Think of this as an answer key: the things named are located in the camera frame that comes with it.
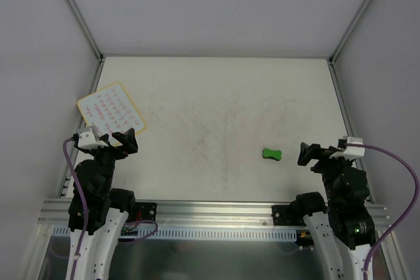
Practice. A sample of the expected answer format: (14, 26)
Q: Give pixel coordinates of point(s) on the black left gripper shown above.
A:
(115, 149)

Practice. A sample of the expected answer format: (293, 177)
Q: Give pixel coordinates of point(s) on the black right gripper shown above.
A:
(318, 156)

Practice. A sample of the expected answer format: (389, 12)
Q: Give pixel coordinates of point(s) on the yellow framed small whiteboard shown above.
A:
(110, 109)

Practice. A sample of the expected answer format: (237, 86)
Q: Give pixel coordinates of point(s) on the green bone-shaped eraser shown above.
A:
(275, 155)

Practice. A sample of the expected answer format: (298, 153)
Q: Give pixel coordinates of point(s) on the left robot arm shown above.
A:
(97, 211)

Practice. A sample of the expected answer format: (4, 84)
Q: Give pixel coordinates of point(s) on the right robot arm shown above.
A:
(339, 223)

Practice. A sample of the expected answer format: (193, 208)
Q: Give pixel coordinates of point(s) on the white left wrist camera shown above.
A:
(87, 138)

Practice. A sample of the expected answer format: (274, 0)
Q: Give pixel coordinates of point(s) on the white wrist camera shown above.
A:
(349, 148)
(87, 138)

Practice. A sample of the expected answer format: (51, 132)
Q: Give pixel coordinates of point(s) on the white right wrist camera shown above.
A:
(349, 148)

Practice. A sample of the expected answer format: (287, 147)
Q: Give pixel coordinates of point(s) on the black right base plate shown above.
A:
(284, 215)

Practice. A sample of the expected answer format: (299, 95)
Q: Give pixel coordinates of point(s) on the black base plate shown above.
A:
(142, 211)
(284, 215)

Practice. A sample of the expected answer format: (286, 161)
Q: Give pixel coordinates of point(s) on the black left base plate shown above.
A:
(142, 211)

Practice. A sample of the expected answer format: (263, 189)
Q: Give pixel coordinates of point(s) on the left aluminium frame post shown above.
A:
(85, 29)

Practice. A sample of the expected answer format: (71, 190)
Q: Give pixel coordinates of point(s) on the aluminium frame post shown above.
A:
(85, 29)
(355, 20)

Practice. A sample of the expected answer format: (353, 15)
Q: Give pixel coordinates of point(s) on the aluminium mounting rail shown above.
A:
(204, 214)

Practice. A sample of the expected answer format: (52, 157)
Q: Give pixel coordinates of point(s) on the white slotted cable duct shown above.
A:
(219, 234)

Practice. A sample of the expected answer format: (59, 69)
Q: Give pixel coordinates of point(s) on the right aluminium frame post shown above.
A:
(355, 20)

